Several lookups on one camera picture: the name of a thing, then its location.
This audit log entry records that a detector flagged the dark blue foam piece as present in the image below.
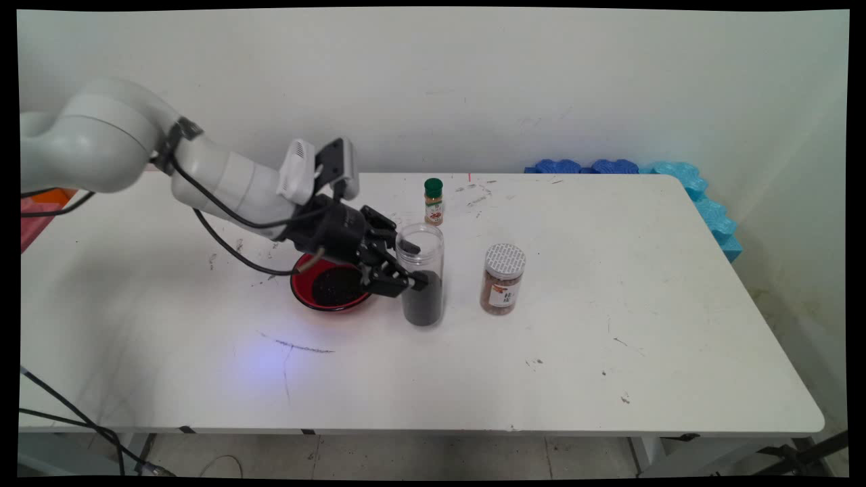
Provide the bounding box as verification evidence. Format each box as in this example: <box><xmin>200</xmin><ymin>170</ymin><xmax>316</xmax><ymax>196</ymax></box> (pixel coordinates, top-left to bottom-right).
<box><xmin>590</xmin><ymin>159</ymin><xmax>641</xmax><ymax>176</ymax></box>
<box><xmin>525</xmin><ymin>159</ymin><xmax>583</xmax><ymax>175</ymax></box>

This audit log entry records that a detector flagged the black stand bar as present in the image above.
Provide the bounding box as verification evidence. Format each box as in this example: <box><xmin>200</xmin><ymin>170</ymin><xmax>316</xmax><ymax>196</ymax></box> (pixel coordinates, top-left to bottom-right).
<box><xmin>750</xmin><ymin>430</ymin><xmax>850</xmax><ymax>476</ymax></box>

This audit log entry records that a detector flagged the pink plastic item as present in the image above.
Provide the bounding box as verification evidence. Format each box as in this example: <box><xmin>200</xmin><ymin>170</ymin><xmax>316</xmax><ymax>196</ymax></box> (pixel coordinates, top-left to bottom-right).
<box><xmin>20</xmin><ymin>198</ymin><xmax>64</xmax><ymax>253</ymax></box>

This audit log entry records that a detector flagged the thin grey cable loop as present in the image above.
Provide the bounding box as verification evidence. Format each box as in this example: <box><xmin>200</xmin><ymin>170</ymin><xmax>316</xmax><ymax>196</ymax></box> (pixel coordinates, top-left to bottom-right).
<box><xmin>198</xmin><ymin>454</ymin><xmax>244</xmax><ymax>478</ymax></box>

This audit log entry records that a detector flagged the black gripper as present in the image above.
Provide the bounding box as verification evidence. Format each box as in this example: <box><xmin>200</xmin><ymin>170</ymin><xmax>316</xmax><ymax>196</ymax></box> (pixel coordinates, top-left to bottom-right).
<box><xmin>288</xmin><ymin>195</ymin><xmax>431</xmax><ymax>299</ymax></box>

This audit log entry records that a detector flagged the red bowl black rim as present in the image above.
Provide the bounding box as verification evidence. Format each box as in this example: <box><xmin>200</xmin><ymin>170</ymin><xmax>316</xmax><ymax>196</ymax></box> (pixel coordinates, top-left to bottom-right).
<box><xmin>290</xmin><ymin>252</ymin><xmax>374</xmax><ymax>313</ymax></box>

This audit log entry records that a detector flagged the cinnamon stick jar white lid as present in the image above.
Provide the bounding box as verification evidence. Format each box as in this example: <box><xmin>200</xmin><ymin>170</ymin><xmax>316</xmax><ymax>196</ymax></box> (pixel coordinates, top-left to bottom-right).
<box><xmin>480</xmin><ymin>243</ymin><xmax>527</xmax><ymax>317</ymax></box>

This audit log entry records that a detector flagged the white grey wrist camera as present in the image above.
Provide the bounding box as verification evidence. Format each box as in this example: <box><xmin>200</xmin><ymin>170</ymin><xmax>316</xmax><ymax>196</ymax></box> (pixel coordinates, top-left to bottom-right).
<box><xmin>276</xmin><ymin>137</ymin><xmax>360</xmax><ymax>206</ymax></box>

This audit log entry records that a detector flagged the black floor cable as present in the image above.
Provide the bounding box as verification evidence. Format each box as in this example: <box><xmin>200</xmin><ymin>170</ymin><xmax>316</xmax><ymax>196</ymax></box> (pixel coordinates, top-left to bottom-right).
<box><xmin>19</xmin><ymin>407</ymin><xmax>104</xmax><ymax>435</ymax></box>
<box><xmin>19</xmin><ymin>367</ymin><xmax>178</xmax><ymax>477</ymax></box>

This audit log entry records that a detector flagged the black seed pile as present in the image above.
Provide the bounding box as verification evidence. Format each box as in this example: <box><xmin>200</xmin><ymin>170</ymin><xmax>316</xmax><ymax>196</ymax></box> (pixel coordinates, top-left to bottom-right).
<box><xmin>401</xmin><ymin>271</ymin><xmax>444</xmax><ymax>327</ymax></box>
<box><xmin>311</xmin><ymin>266</ymin><xmax>366</xmax><ymax>306</ymax></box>

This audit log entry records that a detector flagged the clear plastic jar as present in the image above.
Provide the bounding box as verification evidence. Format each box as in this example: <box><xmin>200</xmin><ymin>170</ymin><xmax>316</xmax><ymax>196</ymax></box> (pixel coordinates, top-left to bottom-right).
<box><xmin>395</xmin><ymin>223</ymin><xmax>445</xmax><ymax>328</ymax></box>

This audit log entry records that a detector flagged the white table leg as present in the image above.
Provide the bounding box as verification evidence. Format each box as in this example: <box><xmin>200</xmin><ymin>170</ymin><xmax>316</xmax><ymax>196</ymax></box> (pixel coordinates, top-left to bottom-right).
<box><xmin>628</xmin><ymin>436</ymin><xmax>668</xmax><ymax>472</ymax></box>
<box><xmin>120</xmin><ymin>433</ymin><xmax>158</xmax><ymax>472</ymax></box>

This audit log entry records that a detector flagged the orange box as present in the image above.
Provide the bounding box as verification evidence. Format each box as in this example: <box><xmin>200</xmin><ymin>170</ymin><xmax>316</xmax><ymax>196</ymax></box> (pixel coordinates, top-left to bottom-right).
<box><xmin>28</xmin><ymin>187</ymin><xmax>79</xmax><ymax>208</ymax></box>

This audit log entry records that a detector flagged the small spice bottle green cap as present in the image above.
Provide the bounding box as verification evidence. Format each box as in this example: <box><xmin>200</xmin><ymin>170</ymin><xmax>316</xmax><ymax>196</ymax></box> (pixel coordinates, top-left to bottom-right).
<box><xmin>424</xmin><ymin>178</ymin><xmax>445</xmax><ymax>227</ymax></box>

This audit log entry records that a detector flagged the light blue foam piece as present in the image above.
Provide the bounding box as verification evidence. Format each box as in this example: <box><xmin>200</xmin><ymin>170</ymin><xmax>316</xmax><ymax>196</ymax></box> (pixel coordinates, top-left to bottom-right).
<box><xmin>649</xmin><ymin>161</ymin><xmax>744</xmax><ymax>264</ymax></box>

